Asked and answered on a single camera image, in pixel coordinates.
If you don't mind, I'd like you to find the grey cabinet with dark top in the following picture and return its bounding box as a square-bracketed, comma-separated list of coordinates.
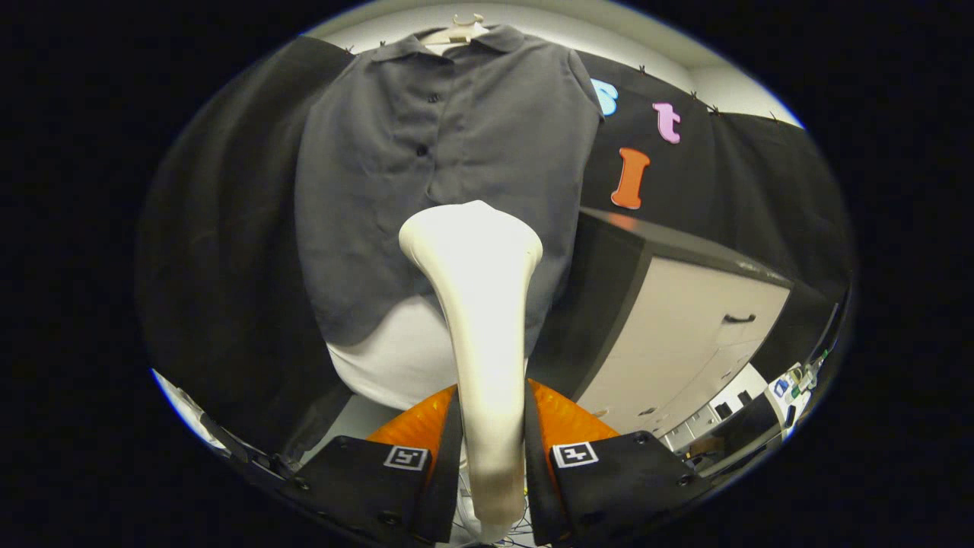
[548, 207, 794, 438]

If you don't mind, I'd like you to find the cluttered white side table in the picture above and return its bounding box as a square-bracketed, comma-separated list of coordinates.
[765, 350, 830, 435]

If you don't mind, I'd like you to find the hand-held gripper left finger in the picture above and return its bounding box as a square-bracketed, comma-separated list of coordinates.
[282, 384, 463, 545]

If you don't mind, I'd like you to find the white plastic sheet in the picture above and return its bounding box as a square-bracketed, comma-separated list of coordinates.
[152, 369, 229, 451]

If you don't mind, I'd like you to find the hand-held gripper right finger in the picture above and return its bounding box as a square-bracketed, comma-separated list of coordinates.
[524, 379, 712, 545]

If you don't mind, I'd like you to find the white low cabinet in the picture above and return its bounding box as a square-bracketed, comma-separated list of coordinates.
[662, 364, 769, 451]

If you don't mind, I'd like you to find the grey button-up shirt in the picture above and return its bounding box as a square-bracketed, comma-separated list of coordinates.
[294, 24, 606, 347]

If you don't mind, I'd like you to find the cream garment steamer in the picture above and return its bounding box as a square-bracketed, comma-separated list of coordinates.
[399, 200, 544, 526]

